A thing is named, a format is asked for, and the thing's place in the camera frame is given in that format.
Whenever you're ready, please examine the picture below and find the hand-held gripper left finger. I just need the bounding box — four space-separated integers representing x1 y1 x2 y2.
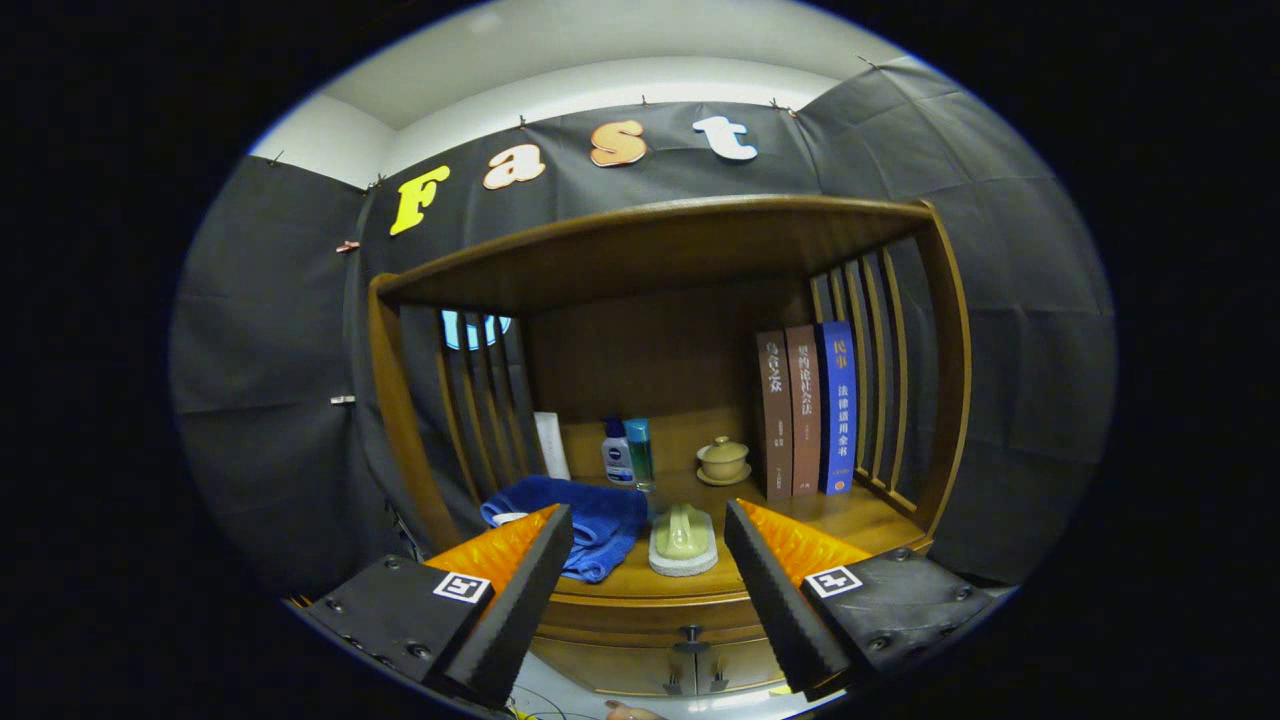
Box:
292 503 577 709

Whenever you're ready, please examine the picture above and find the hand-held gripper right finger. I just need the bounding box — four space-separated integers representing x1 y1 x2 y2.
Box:
724 499 1011 702

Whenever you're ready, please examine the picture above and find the wooden drawer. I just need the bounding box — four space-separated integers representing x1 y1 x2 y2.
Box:
535 598 773 653

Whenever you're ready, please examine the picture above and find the yellow-green scrub brush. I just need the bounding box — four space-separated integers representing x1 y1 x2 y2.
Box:
648 503 719 578

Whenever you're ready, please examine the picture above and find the wooden cabinet door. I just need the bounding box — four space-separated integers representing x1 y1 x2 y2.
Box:
695 640 788 695
528 640 698 698

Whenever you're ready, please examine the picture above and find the wooden countertop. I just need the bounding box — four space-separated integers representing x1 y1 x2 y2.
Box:
470 465 933 606

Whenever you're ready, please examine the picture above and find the wooden cabinet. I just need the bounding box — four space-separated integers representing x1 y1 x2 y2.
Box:
367 195 973 698

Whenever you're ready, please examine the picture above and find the blue towel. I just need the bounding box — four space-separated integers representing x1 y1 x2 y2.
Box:
480 475 649 584

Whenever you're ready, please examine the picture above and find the beige lidded teacup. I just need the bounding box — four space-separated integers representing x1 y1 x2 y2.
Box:
697 436 750 480

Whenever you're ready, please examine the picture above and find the white tube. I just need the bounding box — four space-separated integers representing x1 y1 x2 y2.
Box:
533 412 571 481

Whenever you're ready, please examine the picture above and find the white blue lotion bottle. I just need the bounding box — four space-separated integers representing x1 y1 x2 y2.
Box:
601 417 635 486

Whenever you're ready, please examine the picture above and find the dark brown book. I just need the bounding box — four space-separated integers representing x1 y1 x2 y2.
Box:
755 330 794 501

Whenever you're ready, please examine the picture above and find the teal bottle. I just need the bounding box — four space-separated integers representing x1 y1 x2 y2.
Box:
624 418 657 493

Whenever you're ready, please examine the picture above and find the reddish brown book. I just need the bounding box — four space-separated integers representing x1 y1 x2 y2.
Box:
785 324 823 498

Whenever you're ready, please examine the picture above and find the blue book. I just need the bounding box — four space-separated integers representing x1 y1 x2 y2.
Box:
815 320 859 496

